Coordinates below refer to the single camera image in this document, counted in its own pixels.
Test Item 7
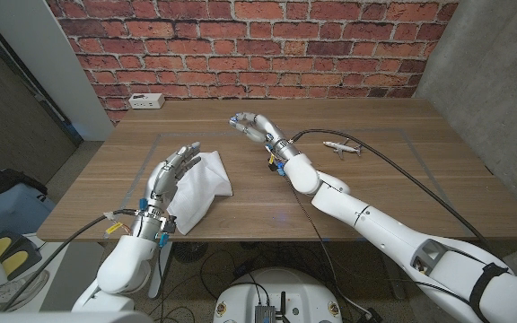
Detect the blue storage bin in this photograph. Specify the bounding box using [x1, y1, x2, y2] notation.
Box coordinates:
[0, 182, 57, 246]

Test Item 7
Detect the black round fan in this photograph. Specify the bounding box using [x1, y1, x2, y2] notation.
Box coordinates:
[171, 241, 209, 265]

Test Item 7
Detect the grey white sneaker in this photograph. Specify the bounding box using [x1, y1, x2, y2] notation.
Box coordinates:
[0, 268, 51, 314]

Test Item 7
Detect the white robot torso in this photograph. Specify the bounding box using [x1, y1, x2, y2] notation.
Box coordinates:
[212, 266, 344, 323]

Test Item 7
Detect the white toy airplane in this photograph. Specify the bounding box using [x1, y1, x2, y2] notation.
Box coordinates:
[322, 137, 364, 161]

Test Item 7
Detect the white power strip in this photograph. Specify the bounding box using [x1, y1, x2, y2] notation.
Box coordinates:
[127, 92, 166, 110]

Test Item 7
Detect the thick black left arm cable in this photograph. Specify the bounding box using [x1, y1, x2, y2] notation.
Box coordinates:
[0, 208, 138, 313]

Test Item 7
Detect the red brick printed backdrop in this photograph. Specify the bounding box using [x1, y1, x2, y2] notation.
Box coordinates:
[45, 0, 461, 125]

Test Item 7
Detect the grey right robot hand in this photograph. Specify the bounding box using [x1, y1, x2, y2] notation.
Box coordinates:
[228, 111, 292, 151]

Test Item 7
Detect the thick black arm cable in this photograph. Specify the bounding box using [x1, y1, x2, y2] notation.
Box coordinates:
[0, 208, 138, 313]
[288, 128, 493, 252]

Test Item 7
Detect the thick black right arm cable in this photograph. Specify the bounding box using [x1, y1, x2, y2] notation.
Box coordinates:
[288, 128, 493, 252]

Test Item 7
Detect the white handkerchief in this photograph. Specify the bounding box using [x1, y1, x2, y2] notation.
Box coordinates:
[166, 150, 234, 236]

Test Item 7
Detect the grey table leg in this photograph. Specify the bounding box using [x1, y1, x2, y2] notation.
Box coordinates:
[377, 250, 407, 301]

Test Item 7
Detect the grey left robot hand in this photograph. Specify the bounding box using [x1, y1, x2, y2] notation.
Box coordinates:
[145, 141, 203, 212]

